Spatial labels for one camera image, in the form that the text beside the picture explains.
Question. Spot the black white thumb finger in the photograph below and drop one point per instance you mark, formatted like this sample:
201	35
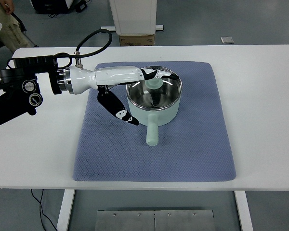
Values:
114	105

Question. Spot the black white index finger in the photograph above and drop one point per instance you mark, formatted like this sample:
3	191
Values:
157	73

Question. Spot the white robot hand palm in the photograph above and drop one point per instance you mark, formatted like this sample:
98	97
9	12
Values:
76	80

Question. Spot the mint green pot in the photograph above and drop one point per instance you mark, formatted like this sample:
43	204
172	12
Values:
154	102

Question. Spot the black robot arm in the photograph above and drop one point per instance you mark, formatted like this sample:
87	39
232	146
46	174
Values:
20	92

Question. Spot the brown cardboard box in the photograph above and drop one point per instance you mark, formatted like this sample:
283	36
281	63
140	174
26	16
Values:
137	40

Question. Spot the small black box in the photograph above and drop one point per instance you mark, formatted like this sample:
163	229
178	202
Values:
80	6

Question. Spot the person in beige trousers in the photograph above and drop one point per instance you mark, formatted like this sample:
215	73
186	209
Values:
10	34

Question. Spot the black white device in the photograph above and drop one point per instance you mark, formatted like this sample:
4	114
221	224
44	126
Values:
51	6

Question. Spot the grey floor cover plate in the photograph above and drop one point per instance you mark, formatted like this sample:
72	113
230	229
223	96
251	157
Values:
227	40

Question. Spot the blue textured mat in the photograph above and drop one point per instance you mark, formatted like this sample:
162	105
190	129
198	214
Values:
194	147

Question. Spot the white table leg left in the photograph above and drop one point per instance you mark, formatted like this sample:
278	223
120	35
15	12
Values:
65	210

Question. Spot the white table leg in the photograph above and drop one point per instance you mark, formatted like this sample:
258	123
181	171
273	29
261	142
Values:
243	211
65	210

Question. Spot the metal floor plate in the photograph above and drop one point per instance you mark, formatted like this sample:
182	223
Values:
155	220

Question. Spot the white table leg right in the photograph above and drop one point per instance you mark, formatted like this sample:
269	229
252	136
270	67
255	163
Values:
243	211

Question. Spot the white table pedestal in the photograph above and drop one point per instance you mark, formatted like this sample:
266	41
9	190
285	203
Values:
134	17

